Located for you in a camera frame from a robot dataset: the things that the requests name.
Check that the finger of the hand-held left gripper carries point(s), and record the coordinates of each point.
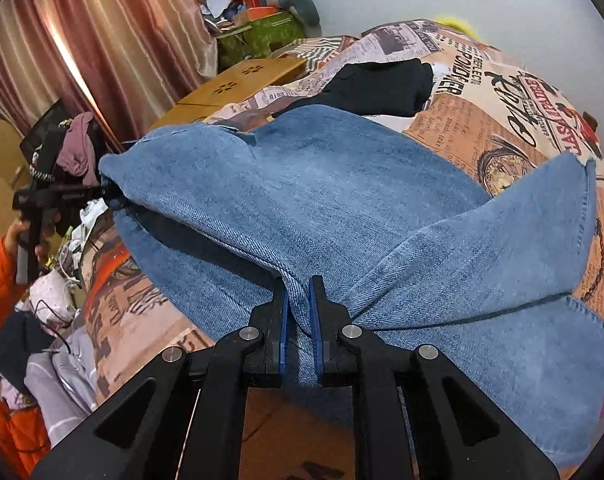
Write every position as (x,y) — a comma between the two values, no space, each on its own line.
(112,198)

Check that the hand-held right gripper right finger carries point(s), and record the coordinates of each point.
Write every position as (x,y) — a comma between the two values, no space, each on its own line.
(316,332)

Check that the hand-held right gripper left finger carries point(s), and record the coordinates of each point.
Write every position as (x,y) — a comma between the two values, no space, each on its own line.
(283,332)

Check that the blue denim pants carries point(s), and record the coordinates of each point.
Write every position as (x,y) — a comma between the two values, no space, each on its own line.
(332,185)

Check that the person's left hand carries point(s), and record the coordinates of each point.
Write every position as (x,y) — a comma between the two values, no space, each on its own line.
(17,240)

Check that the pink cloth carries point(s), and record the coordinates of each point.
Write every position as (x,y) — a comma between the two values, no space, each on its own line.
(81,146)

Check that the beige cardboard board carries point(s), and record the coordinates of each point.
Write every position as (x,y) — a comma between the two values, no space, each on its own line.
(1,160)

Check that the white floral cloth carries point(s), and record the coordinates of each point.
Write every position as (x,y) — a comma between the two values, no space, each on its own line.
(51,292)

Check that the dark navy cloth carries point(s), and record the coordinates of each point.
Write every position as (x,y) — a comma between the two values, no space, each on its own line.
(14,347)

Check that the striped pink curtain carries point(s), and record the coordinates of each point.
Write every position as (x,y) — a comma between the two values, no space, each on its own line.
(106,25)

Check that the grey striped cloth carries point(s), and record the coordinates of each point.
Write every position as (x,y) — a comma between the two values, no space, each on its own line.
(56,385)

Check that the orange jacket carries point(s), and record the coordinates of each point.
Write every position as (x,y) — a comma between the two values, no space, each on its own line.
(6,425)

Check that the orange box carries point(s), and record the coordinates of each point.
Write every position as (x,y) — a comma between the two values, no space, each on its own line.
(259,7)

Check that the black garment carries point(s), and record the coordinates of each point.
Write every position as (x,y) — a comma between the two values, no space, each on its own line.
(382,87)

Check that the newspaper print blanket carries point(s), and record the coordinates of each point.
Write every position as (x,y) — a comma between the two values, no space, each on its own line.
(507,110)

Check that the yellow fluffy toy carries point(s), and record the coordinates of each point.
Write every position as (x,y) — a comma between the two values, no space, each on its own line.
(457,23)

